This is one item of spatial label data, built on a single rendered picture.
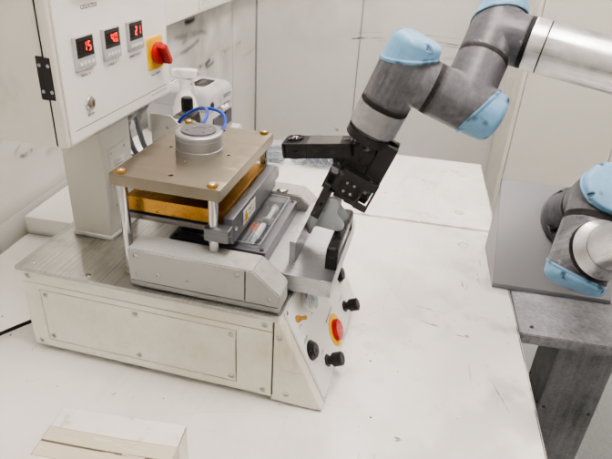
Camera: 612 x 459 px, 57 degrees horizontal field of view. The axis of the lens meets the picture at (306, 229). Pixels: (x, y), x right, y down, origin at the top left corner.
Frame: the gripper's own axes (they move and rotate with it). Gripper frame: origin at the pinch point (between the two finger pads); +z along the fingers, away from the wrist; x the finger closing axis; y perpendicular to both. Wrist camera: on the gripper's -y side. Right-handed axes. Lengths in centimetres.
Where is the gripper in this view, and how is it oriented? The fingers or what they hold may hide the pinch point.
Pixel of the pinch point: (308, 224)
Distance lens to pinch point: 96.4
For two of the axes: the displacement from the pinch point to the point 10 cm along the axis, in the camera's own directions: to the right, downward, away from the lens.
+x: 2.4, -4.6, 8.5
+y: 8.9, 4.5, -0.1
